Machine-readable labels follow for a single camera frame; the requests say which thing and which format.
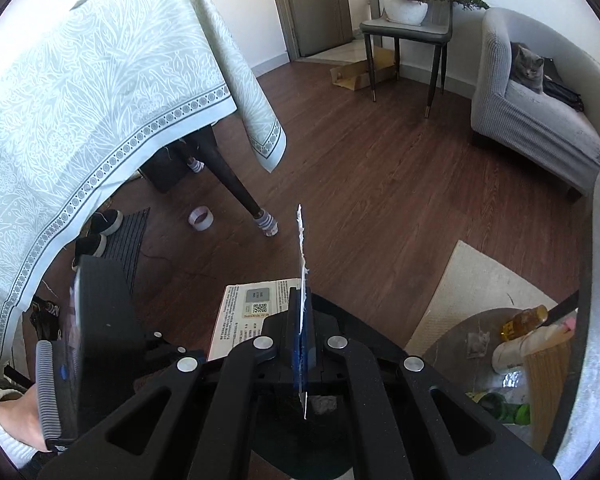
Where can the flat cardboard box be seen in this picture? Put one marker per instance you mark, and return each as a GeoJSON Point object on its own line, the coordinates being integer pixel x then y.
{"type": "Point", "coordinates": [352, 75]}

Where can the white printed packaging box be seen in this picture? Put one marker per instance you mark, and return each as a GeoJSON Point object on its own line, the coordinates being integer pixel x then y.
{"type": "Point", "coordinates": [240, 320]}

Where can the potted plant in white pot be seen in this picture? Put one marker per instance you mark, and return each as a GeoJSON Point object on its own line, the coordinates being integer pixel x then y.
{"type": "Point", "coordinates": [405, 10]}

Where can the black table leg with sock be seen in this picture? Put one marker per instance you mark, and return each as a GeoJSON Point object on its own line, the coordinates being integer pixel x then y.
{"type": "Point", "coordinates": [230, 175]}
{"type": "Point", "coordinates": [192, 155]}

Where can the clear tape roll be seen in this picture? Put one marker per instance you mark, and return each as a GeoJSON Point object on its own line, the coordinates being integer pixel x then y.
{"type": "Point", "coordinates": [201, 217]}

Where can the pale green patterned tablecloth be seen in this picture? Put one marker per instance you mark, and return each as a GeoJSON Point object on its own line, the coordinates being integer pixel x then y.
{"type": "Point", "coordinates": [80, 110]}

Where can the dark box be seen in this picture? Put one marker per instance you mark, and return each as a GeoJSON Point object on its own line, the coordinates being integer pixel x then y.
{"type": "Point", "coordinates": [165, 172]}

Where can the black trash bin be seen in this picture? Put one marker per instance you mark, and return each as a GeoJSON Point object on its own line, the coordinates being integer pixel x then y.
{"type": "Point", "coordinates": [290, 440]}

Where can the yellow oil bottle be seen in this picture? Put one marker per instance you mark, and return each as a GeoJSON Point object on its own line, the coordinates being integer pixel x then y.
{"type": "Point", "coordinates": [525, 321]}

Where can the grey paper scrap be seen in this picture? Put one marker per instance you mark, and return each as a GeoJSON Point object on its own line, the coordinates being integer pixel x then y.
{"type": "Point", "coordinates": [324, 404]}

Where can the green glass bottle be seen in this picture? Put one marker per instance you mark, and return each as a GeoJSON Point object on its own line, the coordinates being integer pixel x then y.
{"type": "Point", "coordinates": [510, 410]}

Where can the person's left forearm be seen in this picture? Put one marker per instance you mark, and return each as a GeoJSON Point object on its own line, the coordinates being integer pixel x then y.
{"type": "Point", "coordinates": [15, 420]}

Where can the small grey packet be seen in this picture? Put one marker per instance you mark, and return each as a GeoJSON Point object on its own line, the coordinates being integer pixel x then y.
{"type": "Point", "coordinates": [479, 344]}

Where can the black ribbed floor mat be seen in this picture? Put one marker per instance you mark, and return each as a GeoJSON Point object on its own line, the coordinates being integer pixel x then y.
{"type": "Point", "coordinates": [130, 245]}

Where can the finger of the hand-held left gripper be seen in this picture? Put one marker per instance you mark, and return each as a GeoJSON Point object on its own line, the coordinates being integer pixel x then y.
{"type": "Point", "coordinates": [107, 300]}

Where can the white plastic bottle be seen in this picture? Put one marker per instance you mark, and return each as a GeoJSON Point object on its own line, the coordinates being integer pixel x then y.
{"type": "Point", "coordinates": [515, 352]}

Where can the grey door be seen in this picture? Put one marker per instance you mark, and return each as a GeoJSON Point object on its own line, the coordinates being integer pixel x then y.
{"type": "Point", "coordinates": [315, 10]}

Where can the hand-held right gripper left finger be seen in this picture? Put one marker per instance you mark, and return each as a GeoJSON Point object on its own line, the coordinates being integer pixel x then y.
{"type": "Point", "coordinates": [294, 360]}

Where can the grey armchair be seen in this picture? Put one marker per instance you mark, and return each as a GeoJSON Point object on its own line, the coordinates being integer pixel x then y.
{"type": "Point", "coordinates": [530, 125]}

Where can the grey cat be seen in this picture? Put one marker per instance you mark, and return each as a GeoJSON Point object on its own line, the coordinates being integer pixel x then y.
{"type": "Point", "coordinates": [527, 67]}

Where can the black shoe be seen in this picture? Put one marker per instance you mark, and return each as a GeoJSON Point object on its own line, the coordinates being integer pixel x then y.
{"type": "Point", "coordinates": [105, 221]}
{"type": "Point", "coordinates": [90, 247]}

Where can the torn white cardboard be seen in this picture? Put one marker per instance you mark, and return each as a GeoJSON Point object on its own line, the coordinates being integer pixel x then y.
{"type": "Point", "coordinates": [300, 240]}

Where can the beige rug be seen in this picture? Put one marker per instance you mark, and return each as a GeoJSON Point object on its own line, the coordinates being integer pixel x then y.
{"type": "Point", "coordinates": [475, 285]}

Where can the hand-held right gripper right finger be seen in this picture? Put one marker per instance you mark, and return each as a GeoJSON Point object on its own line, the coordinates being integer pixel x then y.
{"type": "Point", "coordinates": [312, 340]}

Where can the grey dining chair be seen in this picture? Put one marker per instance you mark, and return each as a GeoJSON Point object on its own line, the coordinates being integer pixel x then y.
{"type": "Point", "coordinates": [405, 30]}

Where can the black bag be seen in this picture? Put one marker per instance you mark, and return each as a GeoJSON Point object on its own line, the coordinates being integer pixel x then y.
{"type": "Point", "coordinates": [562, 90]}

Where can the grey round lower shelf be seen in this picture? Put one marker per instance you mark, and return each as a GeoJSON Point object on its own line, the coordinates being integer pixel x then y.
{"type": "Point", "coordinates": [450, 365]}

